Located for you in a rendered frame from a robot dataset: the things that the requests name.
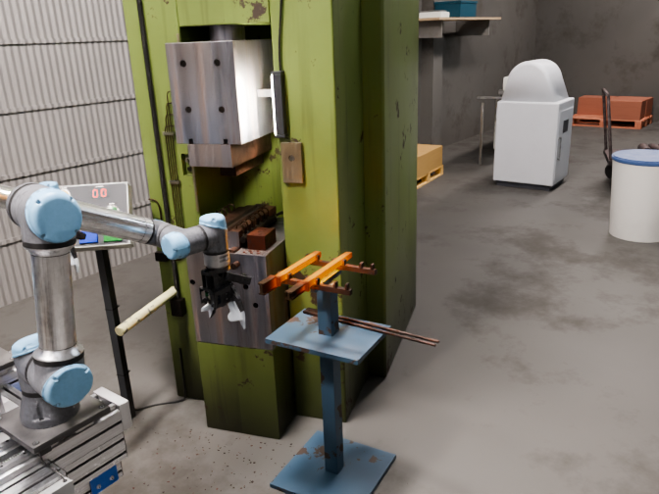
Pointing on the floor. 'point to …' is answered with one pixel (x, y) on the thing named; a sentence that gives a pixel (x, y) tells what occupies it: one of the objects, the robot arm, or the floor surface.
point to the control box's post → (115, 326)
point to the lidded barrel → (634, 195)
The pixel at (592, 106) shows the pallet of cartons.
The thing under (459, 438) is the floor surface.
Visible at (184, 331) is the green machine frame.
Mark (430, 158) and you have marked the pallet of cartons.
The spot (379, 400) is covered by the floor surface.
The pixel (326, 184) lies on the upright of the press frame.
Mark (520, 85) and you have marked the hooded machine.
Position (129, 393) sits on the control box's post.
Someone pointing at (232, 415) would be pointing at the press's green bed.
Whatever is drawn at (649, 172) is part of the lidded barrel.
